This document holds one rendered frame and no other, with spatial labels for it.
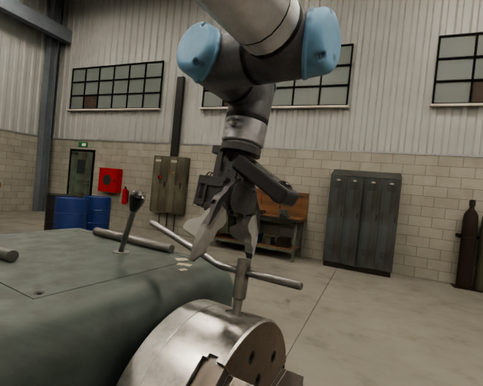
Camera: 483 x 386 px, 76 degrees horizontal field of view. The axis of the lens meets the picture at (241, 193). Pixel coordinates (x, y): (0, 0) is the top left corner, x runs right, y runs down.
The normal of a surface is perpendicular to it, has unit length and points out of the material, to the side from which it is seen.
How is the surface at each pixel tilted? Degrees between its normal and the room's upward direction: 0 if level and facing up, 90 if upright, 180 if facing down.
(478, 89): 90
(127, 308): 48
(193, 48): 81
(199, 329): 18
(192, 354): 31
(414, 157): 90
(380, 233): 90
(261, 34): 153
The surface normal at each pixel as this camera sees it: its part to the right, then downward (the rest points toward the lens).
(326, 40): 0.80, 0.09
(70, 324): 0.65, -0.68
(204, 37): -0.58, -0.19
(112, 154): -0.40, -0.02
